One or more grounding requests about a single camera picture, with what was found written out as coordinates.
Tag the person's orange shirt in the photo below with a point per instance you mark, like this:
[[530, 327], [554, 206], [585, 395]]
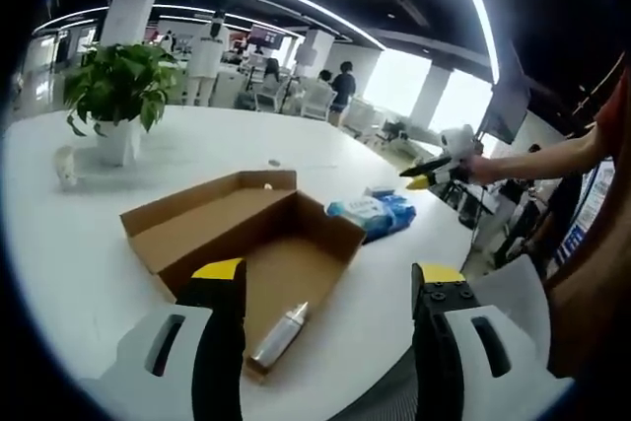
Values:
[[591, 268]]

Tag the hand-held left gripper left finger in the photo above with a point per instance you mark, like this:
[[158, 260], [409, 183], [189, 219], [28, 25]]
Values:
[[222, 342]]

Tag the silver bottle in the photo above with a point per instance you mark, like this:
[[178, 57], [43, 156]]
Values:
[[278, 334]]

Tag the person's right hand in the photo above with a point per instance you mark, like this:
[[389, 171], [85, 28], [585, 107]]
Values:
[[483, 169]]

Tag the small white cup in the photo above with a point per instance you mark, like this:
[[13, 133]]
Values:
[[65, 164]]

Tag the wall display screen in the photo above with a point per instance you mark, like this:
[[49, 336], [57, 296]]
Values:
[[266, 36]]

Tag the blue tissue pack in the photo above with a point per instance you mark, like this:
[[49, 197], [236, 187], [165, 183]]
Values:
[[397, 219]]

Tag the green potted plant white pot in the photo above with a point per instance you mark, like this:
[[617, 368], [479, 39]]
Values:
[[116, 145]]

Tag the blue notice board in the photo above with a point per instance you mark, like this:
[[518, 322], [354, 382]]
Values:
[[572, 243]]

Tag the brown cardboard shoe box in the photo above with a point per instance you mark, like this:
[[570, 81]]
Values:
[[207, 214]]

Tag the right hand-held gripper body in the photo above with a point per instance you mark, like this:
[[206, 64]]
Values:
[[458, 145]]

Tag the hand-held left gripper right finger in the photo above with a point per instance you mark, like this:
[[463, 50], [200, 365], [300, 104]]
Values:
[[439, 352]]

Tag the white mesh office chair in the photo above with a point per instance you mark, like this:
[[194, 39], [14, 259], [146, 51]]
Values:
[[512, 283]]

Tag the black monitor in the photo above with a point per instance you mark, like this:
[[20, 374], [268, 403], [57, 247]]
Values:
[[505, 115]]

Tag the small white carton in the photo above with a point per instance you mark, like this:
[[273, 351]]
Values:
[[379, 191]]

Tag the white square pillar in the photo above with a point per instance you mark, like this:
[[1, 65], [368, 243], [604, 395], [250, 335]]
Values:
[[315, 46], [436, 91], [128, 12]]

